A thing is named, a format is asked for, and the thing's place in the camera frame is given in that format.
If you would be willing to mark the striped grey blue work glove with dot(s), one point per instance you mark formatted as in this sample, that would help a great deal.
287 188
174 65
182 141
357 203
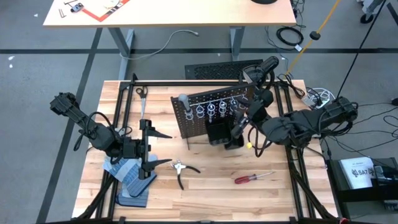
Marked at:
130 174
133 202

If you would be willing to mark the chair base with caster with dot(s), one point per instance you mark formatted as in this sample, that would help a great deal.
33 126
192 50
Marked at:
367 17

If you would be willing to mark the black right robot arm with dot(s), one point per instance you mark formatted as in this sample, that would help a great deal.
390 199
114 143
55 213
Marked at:
311 121

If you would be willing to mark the black metal pegboard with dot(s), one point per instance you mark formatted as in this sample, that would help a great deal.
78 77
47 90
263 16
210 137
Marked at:
192 127

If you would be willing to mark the pink tape band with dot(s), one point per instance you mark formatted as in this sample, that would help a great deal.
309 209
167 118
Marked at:
343 221

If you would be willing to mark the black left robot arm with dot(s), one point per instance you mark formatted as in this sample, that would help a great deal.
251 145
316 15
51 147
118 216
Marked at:
77 115

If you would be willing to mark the light wooden desk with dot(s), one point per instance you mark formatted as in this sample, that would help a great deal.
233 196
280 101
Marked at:
186 12

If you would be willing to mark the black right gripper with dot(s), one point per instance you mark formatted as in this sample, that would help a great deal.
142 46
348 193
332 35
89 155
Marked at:
258 112

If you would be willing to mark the black round object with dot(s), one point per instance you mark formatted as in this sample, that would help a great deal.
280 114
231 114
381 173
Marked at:
264 1

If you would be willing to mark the deep black pegboard bin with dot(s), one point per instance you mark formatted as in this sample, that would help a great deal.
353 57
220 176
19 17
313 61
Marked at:
217 132

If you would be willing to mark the black aluminium table frame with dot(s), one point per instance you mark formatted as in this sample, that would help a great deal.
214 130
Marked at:
161 83

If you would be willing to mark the hex keys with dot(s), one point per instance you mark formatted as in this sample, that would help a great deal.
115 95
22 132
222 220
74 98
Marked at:
62 14

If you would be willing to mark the thin black pole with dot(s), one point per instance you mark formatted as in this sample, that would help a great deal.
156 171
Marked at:
363 46

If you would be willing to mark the small handheld device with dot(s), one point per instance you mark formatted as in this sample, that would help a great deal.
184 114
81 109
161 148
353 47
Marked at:
77 7

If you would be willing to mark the black equipment box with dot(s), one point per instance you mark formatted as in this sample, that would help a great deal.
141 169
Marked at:
357 199

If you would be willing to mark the white mat with orange border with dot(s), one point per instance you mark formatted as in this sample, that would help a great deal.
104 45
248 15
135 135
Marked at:
99 9

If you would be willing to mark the black vented computer case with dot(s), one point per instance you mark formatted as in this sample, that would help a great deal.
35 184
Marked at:
217 70

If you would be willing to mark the yellow tape marker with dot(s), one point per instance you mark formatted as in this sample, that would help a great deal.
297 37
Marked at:
248 145

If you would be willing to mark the white printed booklet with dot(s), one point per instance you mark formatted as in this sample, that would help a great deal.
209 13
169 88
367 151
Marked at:
357 172

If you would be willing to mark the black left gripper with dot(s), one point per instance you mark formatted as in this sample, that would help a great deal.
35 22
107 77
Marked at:
136 147

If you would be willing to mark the white power strip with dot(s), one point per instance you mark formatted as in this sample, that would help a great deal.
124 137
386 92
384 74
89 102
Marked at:
311 99

